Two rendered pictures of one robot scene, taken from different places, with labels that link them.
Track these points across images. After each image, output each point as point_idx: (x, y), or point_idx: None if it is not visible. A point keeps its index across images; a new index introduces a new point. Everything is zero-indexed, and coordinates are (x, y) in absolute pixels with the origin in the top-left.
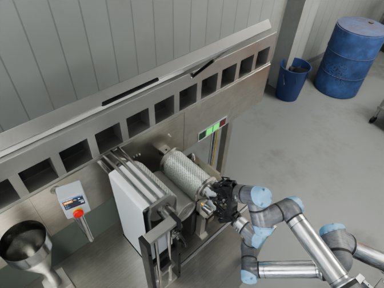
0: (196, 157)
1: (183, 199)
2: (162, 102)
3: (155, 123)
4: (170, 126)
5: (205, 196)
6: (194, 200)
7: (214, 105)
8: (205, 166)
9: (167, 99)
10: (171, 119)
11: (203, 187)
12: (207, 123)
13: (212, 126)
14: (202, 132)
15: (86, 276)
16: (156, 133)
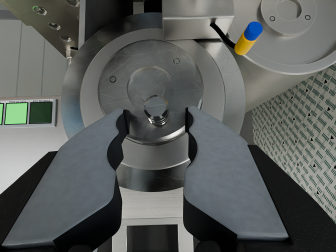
0: (59, 50)
1: (264, 87)
2: (140, 233)
3: (179, 228)
4: (141, 199)
5: (179, 68)
6: (237, 66)
7: (0, 189)
8: (42, 28)
9: (130, 245)
10: (136, 216)
11: (179, 146)
12: (22, 141)
13: (6, 123)
14: (40, 122)
15: None
16: (177, 199)
